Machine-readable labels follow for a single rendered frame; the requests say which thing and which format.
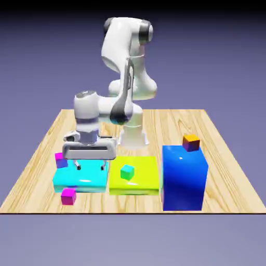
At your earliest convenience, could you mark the small orange cube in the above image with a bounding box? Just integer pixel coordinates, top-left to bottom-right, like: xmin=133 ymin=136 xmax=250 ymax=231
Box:
xmin=182 ymin=134 xmax=201 ymax=153

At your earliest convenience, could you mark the large cyan box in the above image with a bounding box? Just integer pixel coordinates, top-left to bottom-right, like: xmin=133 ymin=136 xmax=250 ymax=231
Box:
xmin=52 ymin=158 xmax=109 ymax=194

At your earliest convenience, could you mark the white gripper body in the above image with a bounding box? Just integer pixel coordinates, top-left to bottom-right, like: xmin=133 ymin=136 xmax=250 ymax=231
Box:
xmin=62 ymin=138 xmax=117 ymax=161

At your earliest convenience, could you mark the large yellow box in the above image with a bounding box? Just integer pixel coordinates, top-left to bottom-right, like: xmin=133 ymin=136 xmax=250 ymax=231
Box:
xmin=109 ymin=155 xmax=161 ymax=196

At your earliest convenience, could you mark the small green cube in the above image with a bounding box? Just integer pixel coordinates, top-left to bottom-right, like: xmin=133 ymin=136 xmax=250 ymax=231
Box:
xmin=120 ymin=164 xmax=135 ymax=181

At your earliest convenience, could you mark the small magenta cube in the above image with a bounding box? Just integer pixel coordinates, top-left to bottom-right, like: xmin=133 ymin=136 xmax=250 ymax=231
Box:
xmin=60 ymin=188 xmax=77 ymax=206
xmin=55 ymin=152 xmax=69 ymax=169

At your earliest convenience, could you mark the large blue box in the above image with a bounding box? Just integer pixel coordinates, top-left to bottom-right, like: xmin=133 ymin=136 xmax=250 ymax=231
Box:
xmin=162 ymin=144 xmax=209 ymax=212

